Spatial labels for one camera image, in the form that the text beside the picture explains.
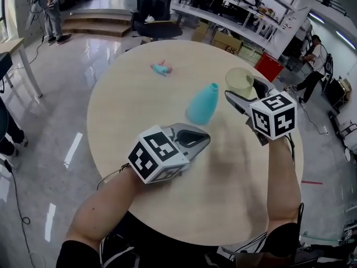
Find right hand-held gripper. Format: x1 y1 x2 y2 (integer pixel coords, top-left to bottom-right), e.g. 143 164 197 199
224 76 298 147

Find white-legged desk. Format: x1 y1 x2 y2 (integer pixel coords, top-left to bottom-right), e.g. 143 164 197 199
0 37 43 99

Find person's left forearm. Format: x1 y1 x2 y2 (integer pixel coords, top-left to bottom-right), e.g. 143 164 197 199
65 166 146 252

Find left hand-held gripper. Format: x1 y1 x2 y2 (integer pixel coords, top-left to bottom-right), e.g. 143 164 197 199
127 123 211 184

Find wooden steps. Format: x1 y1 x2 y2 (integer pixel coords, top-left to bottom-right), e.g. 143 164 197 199
61 8 132 37

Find black office chair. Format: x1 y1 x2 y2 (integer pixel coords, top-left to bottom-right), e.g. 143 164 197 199
130 0 184 41

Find turquoise plastic bottle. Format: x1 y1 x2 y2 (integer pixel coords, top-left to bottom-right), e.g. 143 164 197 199
185 82 220 126

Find black staircase railing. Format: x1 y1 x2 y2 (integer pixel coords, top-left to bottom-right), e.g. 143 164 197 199
315 0 350 17

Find white shelving rack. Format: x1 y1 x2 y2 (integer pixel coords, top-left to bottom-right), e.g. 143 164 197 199
170 0 321 59

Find person's black clothing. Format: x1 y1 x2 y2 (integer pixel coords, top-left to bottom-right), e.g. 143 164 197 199
55 212 321 268

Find cardboard box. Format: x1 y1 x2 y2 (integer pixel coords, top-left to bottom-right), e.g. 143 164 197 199
191 21 213 43
210 31 244 56

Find small turquoise pink toy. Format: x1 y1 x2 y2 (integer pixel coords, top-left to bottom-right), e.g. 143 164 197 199
150 59 174 77

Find clear yellowish plastic cup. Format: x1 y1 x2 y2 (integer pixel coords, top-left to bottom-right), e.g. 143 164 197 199
225 67 255 99

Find person's right forearm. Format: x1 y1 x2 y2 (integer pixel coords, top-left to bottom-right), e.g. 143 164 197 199
266 137 302 230

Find red bin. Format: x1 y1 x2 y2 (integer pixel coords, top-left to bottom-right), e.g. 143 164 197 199
254 51 285 83

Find thin gripper cable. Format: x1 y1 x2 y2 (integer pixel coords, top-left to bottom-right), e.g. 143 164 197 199
96 162 132 191
286 134 297 167

